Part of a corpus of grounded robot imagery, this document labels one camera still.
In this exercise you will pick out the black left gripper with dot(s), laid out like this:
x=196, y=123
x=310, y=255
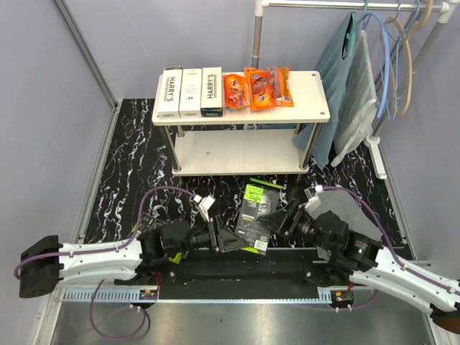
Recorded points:
x=226, y=240

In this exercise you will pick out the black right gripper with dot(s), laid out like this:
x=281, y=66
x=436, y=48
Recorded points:
x=295, y=214

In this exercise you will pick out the black green Gillette box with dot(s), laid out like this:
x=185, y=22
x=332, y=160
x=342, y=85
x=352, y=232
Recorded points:
x=161, y=241
x=260, y=199

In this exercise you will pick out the white harry's box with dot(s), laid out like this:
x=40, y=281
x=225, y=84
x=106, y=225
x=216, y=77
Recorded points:
x=190, y=93
x=212, y=92
x=169, y=97

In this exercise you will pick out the orange Bic razor pack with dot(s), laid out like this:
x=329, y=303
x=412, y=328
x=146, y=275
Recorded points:
x=236, y=94

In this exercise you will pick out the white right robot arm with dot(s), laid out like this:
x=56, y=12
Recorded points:
x=369, y=262

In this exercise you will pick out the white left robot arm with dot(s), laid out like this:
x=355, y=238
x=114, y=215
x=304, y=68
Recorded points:
x=137, y=260

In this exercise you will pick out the white two-tier shelf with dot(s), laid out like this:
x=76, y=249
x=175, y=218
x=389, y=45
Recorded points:
x=256, y=151

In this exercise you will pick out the grey hanging towel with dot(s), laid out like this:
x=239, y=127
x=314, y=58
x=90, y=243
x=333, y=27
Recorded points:
x=358, y=108

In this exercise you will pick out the teal hanging garment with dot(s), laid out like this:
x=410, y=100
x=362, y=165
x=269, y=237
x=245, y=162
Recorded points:
x=333, y=67

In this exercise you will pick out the wooden clothes hanger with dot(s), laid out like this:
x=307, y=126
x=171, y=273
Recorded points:
x=401, y=70

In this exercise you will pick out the blue clothes hanger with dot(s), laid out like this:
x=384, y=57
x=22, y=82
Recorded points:
x=394, y=41

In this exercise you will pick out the metal clothes rack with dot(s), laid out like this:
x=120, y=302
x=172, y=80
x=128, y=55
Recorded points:
x=404, y=14

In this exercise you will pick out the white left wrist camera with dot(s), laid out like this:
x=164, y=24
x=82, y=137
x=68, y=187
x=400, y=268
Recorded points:
x=206, y=206

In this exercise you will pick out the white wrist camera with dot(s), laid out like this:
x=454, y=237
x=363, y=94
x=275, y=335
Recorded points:
x=313, y=200
x=206, y=206

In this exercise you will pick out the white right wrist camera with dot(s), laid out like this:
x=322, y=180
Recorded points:
x=313, y=200

